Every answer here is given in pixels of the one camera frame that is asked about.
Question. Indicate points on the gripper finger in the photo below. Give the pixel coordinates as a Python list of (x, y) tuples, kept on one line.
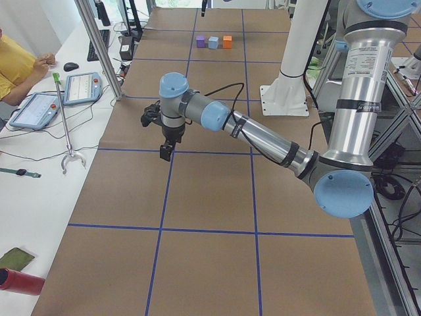
[(203, 7)]

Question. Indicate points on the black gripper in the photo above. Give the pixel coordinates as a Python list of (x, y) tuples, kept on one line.
[(172, 133)]

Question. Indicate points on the light blue foam block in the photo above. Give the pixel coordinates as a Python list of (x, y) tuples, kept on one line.
[(213, 42)]

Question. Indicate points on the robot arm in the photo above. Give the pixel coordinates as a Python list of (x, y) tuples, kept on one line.
[(339, 178)]

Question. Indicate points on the purple foam block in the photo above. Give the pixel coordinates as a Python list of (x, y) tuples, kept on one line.
[(200, 41)]

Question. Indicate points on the orange foam block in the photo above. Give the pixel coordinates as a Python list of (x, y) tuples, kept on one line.
[(227, 42)]

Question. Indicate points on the black power adapter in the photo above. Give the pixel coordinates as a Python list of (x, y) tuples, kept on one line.
[(126, 48)]

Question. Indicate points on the far teach pendant tablet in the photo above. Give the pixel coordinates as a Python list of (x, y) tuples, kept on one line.
[(82, 88)]

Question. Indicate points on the teach pendant tablet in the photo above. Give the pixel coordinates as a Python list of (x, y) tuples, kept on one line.
[(82, 88), (37, 112)]

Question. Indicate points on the black computer mouse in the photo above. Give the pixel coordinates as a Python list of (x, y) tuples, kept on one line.
[(70, 66)]

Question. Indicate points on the metal reacher grabber tool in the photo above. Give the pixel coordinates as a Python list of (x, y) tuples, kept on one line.
[(71, 154)]

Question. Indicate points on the near teach pendant tablet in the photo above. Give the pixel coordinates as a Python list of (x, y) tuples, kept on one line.
[(37, 112)]

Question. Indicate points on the person in yellow shirt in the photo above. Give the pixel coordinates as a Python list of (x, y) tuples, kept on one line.
[(20, 70)]

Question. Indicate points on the red cylinder bottle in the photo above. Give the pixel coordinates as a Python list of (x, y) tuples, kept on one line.
[(21, 283)]

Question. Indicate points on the aluminium frame post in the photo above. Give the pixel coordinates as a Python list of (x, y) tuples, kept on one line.
[(86, 14)]

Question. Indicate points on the aluminium frame rail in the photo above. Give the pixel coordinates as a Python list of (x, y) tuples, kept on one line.
[(388, 234)]

